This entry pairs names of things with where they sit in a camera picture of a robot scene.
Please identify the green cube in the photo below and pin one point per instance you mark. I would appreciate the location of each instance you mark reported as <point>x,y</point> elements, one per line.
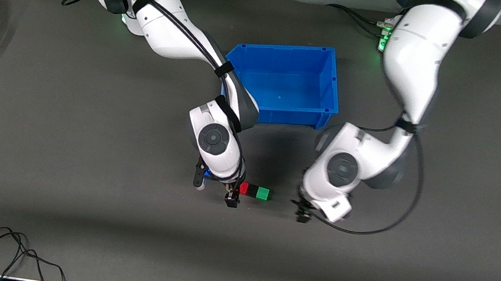
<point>263,193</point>

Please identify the black cube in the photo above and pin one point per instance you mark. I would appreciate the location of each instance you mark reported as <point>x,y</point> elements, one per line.
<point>253,190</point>

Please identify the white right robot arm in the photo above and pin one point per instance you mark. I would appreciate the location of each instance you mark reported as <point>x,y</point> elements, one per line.
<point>167,35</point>

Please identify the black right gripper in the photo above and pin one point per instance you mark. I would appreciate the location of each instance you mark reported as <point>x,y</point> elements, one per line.
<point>231,197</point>

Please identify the blue plastic bin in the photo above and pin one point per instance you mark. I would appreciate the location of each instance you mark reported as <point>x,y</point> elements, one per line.
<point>287,87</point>

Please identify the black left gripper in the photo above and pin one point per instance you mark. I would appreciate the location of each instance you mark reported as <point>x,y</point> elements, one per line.
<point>303,211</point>

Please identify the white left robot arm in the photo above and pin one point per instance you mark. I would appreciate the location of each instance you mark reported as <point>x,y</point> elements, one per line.
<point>411,60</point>

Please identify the grey table mat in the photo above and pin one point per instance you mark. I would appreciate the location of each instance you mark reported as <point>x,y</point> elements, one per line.
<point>81,161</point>

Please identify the red cube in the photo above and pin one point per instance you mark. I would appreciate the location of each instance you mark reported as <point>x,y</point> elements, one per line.
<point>244,188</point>

